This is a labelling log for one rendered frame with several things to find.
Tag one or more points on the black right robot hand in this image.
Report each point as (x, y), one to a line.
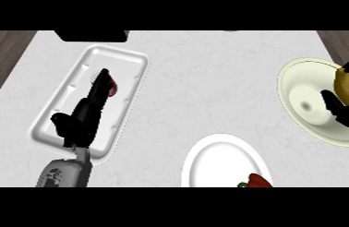
(336, 109)

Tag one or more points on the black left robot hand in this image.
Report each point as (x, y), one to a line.
(83, 120)

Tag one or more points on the yellow lemon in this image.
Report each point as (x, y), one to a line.
(344, 87)

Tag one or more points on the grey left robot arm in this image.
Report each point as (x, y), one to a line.
(64, 173)

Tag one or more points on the pale yellow bowl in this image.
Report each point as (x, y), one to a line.
(302, 83)

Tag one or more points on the white round plate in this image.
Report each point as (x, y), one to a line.
(221, 163)

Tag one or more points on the dark red round fruit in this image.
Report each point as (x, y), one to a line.
(113, 87)

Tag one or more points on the white rectangular tray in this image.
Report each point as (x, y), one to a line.
(125, 83)

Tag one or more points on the black appliance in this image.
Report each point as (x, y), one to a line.
(91, 36)

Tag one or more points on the red bell pepper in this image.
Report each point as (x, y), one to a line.
(259, 181)

